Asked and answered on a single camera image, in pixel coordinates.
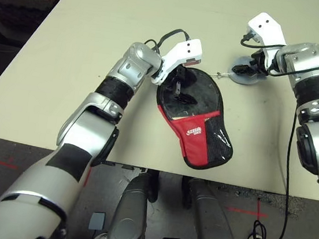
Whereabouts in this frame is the grey robot left leg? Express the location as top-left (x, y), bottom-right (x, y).
top-left (107, 168), bottom-right (161, 239)

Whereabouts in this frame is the grey robot leg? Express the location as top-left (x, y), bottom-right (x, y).
top-left (175, 177), bottom-right (241, 239)
top-left (107, 168), bottom-right (161, 239)

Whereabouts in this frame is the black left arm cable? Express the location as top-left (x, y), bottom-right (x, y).
top-left (143, 25), bottom-right (191, 56)

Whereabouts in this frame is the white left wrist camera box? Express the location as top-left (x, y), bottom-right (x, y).
top-left (149, 34), bottom-right (205, 90)

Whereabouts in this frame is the grey robot right leg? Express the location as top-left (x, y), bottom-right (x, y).
top-left (175, 177), bottom-right (241, 239)

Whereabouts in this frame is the small grey floor pad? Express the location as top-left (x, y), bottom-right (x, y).
top-left (89, 210), bottom-right (107, 231)

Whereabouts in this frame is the black rubber ping-pong paddle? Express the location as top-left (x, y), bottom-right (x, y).
top-left (155, 65), bottom-right (225, 124)

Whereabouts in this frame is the red black paddle case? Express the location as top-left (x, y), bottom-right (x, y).
top-left (147, 63), bottom-right (244, 174)

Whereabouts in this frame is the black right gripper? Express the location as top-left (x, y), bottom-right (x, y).
top-left (230, 46), bottom-right (273, 79)

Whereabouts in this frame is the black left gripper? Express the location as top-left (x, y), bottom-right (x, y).
top-left (167, 65), bottom-right (201, 105)

